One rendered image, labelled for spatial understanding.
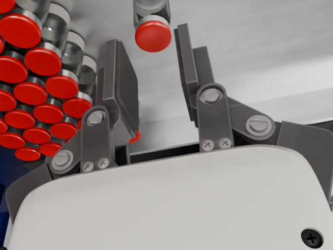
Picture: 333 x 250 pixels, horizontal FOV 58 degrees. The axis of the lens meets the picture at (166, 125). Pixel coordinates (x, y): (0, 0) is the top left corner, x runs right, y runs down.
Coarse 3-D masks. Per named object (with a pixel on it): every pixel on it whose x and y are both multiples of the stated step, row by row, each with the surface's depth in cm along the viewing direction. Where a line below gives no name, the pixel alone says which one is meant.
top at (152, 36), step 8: (144, 24) 16; (152, 24) 16; (160, 24) 16; (136, 32) 16; (144, 32) 16; (152, 32) 16; (160, 32) 16; (168, 32) 16; (136, 40) 17; (144, 40) 17; (152, 40) 17; (160, 40) 17; (168, 40) 17; (144, 48) 17; (152, 48) 17; (160, 48) 17
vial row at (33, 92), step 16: (0, 16) 16; (0, 48) 16; (16, 48) 18; (0, 64) 17; (16, 64) 18; (16, 80) 19; (32, 80) 19; (16, 96) 20; (32, 96) 20; (48, 96) 22; (48, 112) 21; (64, 112) 23; (64, 128) 23
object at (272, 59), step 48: (96, 0) 20; (192, 0) 20; (240, 0) 20; (288, 0) 21; (96, 48) 23; (192, 48) 23; (240, 48) 24; (288, 48) 24; (144, 96) 28; (240, 96) 29; (288, 96) 29; (144, 144) 30
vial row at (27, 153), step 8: (0, 112) 22; (0, 120) 22; (0, 128) 22; (8, 128) 24; (16, 128) 24; (0, 136) 23; (8, 136) 23; (16, 136) 23; (0, 144) 24; (8, 144) 24; (16, 144) 24; (24, 144) 25; (32, 144) 26; (16, 152) 25; (24, 152) 25; (32, 152) 25; (40, 152) 26; (32, 160) 27
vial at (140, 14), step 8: (136, 0) 18; (144, 0) 17; (152, 0) 17; (160, 0) 17; (136, 8) 17; (144, 8) 17; (152, 8) 17; (160, 8) 17; (168, 8) 18; (136, 16) 17; (144, 16) 17; (152, 16) 16; (160, 16) 16; (168, 16) 17; (136, 24) 17; (168, 24) 17
